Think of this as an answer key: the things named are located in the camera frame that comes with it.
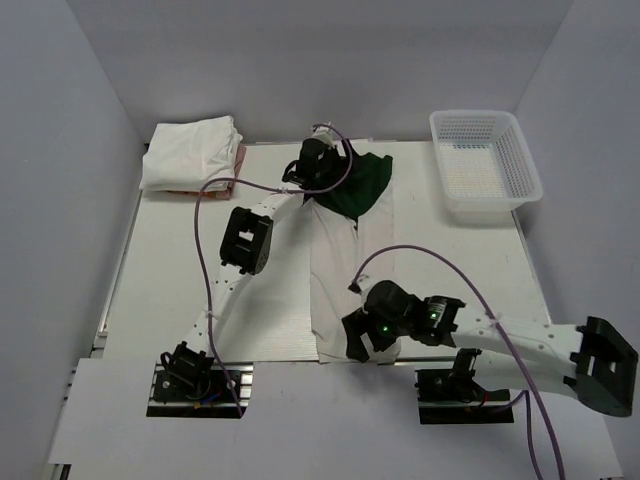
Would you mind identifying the white and green raglan t-shirt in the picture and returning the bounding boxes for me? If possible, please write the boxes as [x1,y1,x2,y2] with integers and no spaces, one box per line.
[310,153,394,363]

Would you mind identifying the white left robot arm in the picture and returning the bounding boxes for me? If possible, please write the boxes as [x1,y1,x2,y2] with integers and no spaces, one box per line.
[193,154,354,364]

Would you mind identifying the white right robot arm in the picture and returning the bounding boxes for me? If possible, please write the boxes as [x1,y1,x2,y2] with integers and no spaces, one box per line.
[342,291,639,418]

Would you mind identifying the folded white t-shirt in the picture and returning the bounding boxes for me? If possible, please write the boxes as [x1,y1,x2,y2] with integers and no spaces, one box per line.
[139,115,243,192]

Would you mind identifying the white plastic basket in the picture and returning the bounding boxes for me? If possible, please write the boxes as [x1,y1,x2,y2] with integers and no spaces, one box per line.
[429,110,543,214]

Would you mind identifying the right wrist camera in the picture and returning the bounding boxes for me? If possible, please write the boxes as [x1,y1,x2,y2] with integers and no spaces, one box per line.
[364,280,413,321]

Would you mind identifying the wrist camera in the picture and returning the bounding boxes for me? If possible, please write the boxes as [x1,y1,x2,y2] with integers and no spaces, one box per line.
[298,130,340,171]
[364,280,413,321]

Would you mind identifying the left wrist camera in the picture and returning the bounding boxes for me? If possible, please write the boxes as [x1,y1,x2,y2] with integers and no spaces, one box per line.
[298,130,340,171]

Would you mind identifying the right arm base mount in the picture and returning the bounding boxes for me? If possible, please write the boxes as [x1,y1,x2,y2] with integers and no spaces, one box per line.
[415,349,514,426]

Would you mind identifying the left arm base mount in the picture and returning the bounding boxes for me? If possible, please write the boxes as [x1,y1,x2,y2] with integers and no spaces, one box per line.
[146,342,253,419]

